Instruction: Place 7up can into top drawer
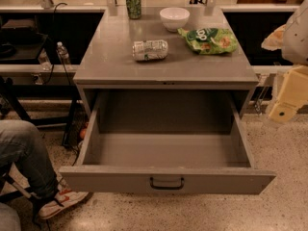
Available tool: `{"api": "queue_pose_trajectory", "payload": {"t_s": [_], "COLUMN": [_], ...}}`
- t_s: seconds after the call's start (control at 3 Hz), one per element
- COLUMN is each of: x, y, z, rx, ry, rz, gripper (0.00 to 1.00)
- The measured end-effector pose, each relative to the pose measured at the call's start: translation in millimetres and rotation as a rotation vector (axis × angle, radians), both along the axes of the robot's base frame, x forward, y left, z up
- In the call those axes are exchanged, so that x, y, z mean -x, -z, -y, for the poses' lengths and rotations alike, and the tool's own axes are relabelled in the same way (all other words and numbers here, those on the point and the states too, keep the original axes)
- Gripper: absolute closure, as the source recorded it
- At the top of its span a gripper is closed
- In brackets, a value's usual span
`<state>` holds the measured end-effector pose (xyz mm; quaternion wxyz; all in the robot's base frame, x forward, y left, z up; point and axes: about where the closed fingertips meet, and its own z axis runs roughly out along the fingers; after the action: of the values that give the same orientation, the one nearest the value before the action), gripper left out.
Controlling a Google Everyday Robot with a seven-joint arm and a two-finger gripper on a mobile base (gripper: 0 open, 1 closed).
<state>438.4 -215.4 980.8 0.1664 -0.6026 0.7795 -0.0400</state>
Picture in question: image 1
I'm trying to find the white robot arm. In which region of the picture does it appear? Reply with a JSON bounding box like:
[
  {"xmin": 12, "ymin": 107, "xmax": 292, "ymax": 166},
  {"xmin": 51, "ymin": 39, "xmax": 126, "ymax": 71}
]
[{"xmin": 261, "ymin": 0, "xmax": 308, "ymax": 123}]

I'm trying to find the black chair frame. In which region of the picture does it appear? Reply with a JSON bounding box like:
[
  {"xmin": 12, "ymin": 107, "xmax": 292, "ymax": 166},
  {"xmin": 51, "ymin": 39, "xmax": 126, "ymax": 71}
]
[{"xmin": 0, "ymin": 172, "xmax": 41, "ymax": 228}]

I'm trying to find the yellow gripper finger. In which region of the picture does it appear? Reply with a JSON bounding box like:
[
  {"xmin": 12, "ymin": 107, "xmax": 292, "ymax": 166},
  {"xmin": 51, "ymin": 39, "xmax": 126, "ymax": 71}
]
[{"xmin": 269, "ymin": 102, "xmax": 297, "ymax": 123}]

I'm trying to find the person leg in jeans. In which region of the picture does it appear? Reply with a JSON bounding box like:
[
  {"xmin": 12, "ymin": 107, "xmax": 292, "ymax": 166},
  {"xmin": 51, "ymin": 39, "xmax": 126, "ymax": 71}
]
[{"xmin": 0, "ymin": 120, "xmax": 58, "ymax": 198}]

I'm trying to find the open grey top drawer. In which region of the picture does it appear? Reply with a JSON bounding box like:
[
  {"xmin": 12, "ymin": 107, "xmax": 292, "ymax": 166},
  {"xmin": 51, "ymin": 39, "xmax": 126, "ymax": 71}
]
[{"xmin": 60, "ymin": 90, "xmax": 275, "ymax": 194}]

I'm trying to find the green upright soda can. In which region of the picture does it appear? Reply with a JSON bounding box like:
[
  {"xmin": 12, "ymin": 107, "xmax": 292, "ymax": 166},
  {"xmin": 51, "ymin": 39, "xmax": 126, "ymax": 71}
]
[{"xmin": 126, "ymin": 0, "xmax": 141, "ymax": 19}]

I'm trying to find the white and red sneaker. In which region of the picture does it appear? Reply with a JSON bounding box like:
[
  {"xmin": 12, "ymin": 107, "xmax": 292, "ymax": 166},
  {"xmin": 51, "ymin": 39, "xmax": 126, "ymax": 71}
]
[{"xmin": 36, "ymin": 180, "xmax": 89, "ymax": 219}]

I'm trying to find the black drawer handle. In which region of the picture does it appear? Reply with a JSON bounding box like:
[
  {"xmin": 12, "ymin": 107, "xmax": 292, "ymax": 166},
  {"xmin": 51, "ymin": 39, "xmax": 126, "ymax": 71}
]
[{"xmin": 149, "ymin": 177, "xmax": 185, "ymax": 191}]

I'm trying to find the white ceramic bowl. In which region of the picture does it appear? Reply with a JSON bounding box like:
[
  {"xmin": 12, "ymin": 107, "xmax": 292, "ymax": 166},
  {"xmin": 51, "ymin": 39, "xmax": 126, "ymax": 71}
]
[{"xmin": 160, "ymin": 8, "xmax": 190, "ymax": 32}]

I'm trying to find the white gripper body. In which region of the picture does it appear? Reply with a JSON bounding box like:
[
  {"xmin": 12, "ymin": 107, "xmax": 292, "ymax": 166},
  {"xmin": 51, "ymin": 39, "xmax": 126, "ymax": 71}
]
[{"xmin": 275, "ymin": 65, "xmax": 308, "ymax": 111}]

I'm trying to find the black cable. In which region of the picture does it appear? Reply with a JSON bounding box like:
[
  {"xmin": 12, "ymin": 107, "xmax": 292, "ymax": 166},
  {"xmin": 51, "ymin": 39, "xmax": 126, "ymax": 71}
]
[{"xmin": 41, "ymin": 2, "xmax": 69, "ymax": 85}]

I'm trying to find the green chip bag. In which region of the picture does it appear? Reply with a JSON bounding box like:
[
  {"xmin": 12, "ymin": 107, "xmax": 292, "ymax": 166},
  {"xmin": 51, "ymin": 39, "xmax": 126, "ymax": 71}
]
[{"xmin": 177, "ymin": 28, "xmax": 238, "ymax": 55}]

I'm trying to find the clear plastic water bottle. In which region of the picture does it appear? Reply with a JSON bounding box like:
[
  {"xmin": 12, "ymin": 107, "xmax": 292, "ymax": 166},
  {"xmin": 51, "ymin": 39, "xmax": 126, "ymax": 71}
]
[{"xmin": 57, "ymin": 41, "xmax": 71, "ymax": 66}]

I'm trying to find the silver 7up can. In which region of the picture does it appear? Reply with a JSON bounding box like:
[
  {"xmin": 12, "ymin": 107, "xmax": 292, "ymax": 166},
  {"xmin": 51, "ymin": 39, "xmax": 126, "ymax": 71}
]
[{"xmin": 133, "ymin": 39, "xmax": 168, "ymax": 62}]

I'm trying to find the grey metal drawer cabinet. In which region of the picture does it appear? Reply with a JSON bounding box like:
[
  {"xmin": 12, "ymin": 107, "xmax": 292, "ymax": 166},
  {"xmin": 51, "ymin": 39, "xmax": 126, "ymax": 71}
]
[{"xmin": 74, "ymin": 6, "xmax": 258, "ymax": 114}]

